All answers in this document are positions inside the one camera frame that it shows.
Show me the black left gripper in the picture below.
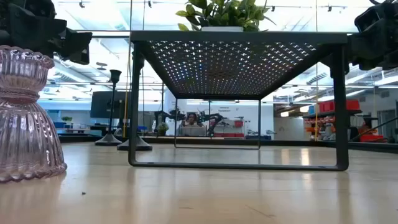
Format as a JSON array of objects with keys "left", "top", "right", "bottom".
[{"left": 0, "top": 2, "right": 93, "bottom": 65}]

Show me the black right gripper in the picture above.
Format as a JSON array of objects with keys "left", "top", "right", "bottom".
[{"left": 348, "top": 0, "right": 398, "bottom": 71}]

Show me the black tall candlestick holder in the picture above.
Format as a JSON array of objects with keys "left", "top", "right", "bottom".
[
  {"left": 116, "top": 51, "right": 153, "bottom": 152},
  {"left": 94, "top": 69, "right": 123, "bottom": 147}
]

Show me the pink ribbed glass candle holder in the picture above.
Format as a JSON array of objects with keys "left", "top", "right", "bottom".
[{"left": 0, "top": 45, "right": 68, "bottom": 184}]

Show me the black computer monitor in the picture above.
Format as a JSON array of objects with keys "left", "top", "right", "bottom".
[{"left": 90, "top": 91, "right": 131, "bottom": 119}]

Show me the red storage bin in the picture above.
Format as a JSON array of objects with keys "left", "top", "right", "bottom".
[
  {"left": 346, "top": 99, "right": 361, "bottom": 111},
  {"left": 319, "top": 100, "right": 334, "bottom": 113}
]

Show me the black storage rack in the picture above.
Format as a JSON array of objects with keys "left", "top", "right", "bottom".
[{"left": 303, "top": 99, "right": 379, "bottom": 142}]

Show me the orange storage bin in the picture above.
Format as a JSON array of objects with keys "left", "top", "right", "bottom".
[{"left": 359, "top": 134, "right": 385, "bottom": 143}]

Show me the yellow pole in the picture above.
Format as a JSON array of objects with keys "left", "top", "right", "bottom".
[{"left": 314, "top": 102, "right": 320, "bottom": 141}]

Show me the small background potted plant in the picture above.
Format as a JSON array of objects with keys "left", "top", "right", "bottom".
[{"left": 157, "top": 122, "right": 170, "bottom": 137}]

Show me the person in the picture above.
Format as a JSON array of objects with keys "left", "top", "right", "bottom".
[{"left": 185, "top": 112, "right": 200, "bottom": 127}]

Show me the black perforated metal shelf riser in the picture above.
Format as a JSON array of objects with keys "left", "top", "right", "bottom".
[{"left": 127, "top": 30, "right": 349, "bottom": 172}]

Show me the white plant pot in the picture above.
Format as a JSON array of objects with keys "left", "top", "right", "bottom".
[{"left": 201, "top": 26, "right": 244, "bottom": 32}]

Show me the green artificial leafy plant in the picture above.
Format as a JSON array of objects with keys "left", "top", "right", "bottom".
[{"left": 175, "top": 0, "right": 277, "bottom": 32}]

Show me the yellow hanging cable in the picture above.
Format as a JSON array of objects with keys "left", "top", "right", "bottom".
[{"left": 123, "top": 43, "right": 131, "bottom": 138}]

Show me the thin black cable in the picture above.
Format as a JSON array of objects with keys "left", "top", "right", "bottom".
[{"left": 349, "top": 116, "right": 398, "bottom": 142}]

